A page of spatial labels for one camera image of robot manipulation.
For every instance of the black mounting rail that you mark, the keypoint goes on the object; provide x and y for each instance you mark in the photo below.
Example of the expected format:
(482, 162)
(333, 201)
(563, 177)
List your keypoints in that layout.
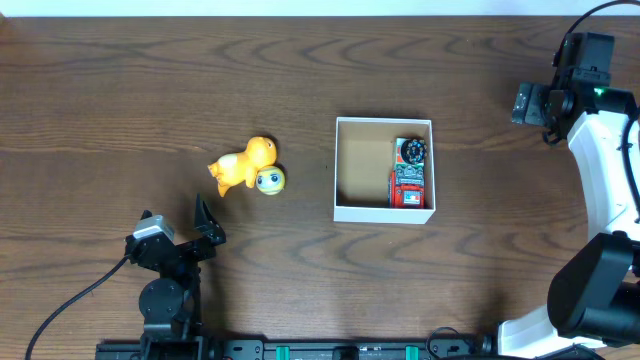
(255, 349)

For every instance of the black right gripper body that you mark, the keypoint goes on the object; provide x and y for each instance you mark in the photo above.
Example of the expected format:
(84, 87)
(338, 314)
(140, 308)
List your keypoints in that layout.
(553, 123)

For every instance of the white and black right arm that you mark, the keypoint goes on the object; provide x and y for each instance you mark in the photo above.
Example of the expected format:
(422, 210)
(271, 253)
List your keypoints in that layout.
(590, 304)

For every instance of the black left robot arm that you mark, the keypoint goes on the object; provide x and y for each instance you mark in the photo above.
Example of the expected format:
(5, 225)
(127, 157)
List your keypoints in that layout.
(171, 304)

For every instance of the yellow ball with face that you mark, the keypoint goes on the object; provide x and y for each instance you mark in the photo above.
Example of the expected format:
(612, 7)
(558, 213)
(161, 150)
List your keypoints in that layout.
(270, 180)

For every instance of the red toy robot figure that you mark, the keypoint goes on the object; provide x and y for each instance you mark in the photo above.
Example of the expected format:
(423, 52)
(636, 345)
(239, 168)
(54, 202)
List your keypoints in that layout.
(407, 187)

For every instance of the black round cap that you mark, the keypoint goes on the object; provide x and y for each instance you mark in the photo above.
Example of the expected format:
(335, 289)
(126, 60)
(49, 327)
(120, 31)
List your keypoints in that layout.
(413, 151)

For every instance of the orange dinosaur toy figure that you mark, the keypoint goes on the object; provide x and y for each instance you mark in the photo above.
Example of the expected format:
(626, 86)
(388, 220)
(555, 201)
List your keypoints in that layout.
(234, 168)

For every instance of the multicolour puzzle cube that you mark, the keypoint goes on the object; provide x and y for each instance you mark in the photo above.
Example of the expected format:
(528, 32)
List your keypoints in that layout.
(399, 142)

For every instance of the white cardboard box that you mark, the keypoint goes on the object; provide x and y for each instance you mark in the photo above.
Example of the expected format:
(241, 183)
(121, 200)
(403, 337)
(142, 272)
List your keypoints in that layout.
(365, 157)

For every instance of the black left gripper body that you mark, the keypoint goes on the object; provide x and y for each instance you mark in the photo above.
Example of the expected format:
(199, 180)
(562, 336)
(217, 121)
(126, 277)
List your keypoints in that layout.
(185, 248)

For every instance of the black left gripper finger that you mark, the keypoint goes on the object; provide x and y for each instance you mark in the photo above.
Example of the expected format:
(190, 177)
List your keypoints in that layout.
(205, 223)
(146, 214)

